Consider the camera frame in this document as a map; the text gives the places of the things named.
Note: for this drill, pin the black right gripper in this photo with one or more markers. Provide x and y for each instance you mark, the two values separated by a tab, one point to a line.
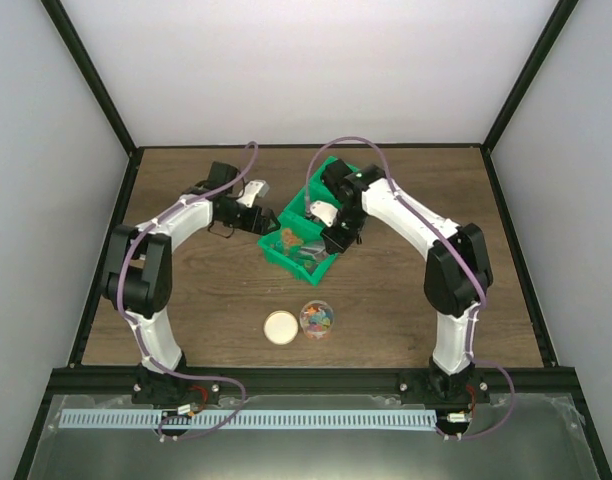
341	243

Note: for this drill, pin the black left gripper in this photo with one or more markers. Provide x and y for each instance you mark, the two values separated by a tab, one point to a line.
261	226

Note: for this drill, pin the green bin with star candies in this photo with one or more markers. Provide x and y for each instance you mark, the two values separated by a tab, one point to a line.
298	248

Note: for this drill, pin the green bin with popsicle candies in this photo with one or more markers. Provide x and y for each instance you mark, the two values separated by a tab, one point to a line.
336	179

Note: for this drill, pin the cream jar lid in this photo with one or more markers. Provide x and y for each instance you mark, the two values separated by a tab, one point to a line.
280	327

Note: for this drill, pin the silver metal scoop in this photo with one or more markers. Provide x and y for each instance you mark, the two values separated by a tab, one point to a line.
315	251

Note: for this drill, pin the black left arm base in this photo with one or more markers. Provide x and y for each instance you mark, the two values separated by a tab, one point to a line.
159	389

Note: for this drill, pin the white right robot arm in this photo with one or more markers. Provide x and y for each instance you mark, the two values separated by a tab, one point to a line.
458	272

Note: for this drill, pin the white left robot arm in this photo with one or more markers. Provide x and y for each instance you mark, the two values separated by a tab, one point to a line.
137	276

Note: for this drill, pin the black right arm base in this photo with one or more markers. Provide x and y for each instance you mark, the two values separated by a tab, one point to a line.
435	387

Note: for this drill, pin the clear glass jar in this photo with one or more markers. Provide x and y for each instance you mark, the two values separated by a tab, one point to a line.
316	319

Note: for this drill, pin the light blue slotted cable duct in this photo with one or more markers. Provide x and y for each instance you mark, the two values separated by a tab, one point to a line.
249	419

